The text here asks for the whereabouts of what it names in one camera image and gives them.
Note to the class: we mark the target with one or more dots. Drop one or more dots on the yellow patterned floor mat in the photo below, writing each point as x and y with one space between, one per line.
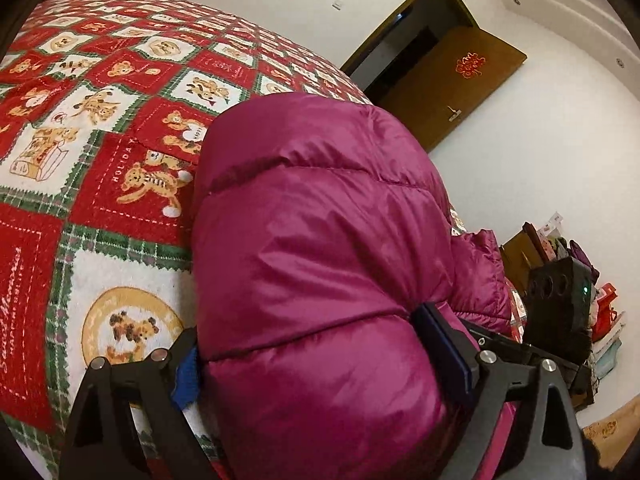
612 430

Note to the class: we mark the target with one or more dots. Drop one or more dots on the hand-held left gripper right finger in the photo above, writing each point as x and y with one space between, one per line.
452 355

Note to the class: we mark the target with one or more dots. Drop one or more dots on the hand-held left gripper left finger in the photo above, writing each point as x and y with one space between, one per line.
186 377

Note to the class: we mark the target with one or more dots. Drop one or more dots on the red teddy bear printed blanket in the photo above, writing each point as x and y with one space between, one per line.
100 160

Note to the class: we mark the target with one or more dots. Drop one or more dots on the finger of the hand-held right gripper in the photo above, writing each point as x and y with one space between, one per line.
505 342

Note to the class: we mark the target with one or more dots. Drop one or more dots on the brown wooden door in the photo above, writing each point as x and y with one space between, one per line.
450 95

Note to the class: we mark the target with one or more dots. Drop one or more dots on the pile of bags and clothes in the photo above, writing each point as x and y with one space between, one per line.
602 310

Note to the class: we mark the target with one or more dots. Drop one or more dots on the magenta down jacket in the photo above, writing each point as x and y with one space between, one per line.
320 260

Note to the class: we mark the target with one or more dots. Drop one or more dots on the red door decoration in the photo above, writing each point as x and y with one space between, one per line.
467 64

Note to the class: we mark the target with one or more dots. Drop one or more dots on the dark door frame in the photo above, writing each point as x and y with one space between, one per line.
400 35

